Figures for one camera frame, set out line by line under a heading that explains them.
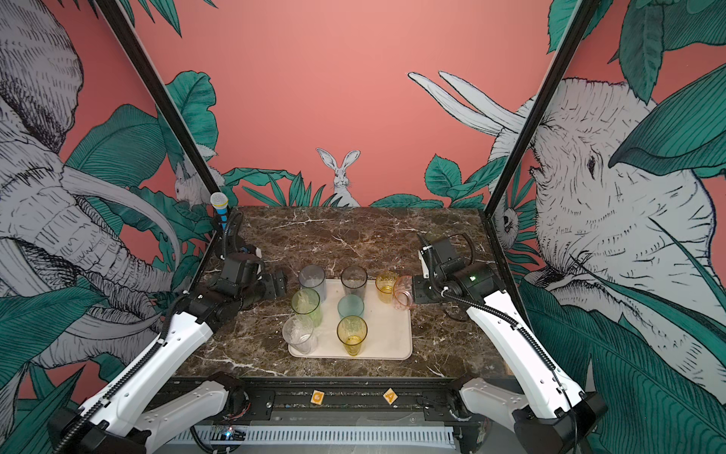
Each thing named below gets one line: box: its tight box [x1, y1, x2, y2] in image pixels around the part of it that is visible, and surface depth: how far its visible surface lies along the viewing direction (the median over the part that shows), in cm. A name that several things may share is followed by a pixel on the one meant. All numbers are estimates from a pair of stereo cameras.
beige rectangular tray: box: [289, 279, 414, 361], surface depth 87 cm
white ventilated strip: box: [167, 427, 458, 447], surface depth 71 cm
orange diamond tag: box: [381, 386, 399, 406], surface depth 76 cm
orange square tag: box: [310, 389, 326, 406], surface depth 76 cm
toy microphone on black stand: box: [209, 191, 229, 230], surface depth 93 cm
